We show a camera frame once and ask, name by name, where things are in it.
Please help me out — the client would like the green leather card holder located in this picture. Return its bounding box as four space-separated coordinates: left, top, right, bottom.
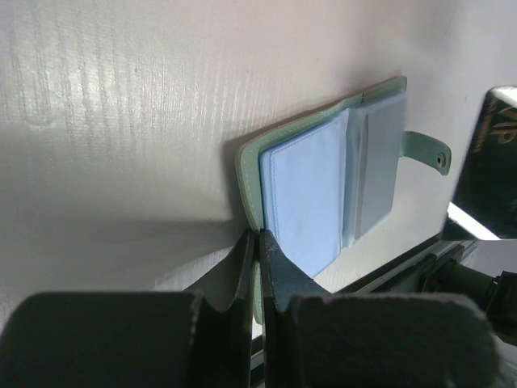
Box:
235 76 452 277

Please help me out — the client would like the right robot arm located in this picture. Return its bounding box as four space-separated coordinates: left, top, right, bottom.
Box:
418 246 516 345

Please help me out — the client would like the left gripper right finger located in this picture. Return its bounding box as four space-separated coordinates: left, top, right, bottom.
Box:
258 228 506 388

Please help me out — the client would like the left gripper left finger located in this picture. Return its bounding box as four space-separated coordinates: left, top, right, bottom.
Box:
1 230 255 387

